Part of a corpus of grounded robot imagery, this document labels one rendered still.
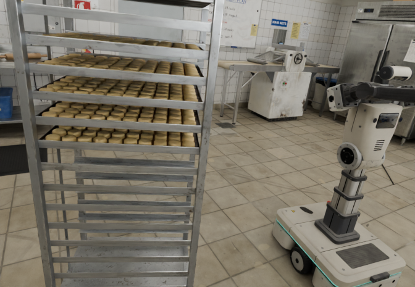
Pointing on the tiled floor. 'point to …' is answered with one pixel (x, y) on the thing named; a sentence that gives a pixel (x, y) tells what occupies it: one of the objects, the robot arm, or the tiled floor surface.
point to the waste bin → (321, 93)
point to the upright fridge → (380, 50)
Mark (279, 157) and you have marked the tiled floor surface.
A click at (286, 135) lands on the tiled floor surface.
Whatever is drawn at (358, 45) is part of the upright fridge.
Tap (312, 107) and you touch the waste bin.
